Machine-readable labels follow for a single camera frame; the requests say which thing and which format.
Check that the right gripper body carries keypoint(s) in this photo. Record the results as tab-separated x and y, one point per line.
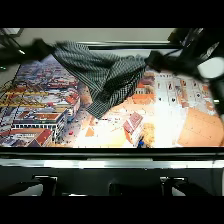
156	61

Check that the checked shirt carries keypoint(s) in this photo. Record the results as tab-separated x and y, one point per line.
106	76

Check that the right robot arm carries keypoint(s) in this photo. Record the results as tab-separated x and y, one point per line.
196	50

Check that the silver frame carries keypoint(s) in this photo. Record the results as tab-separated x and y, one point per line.
110	163

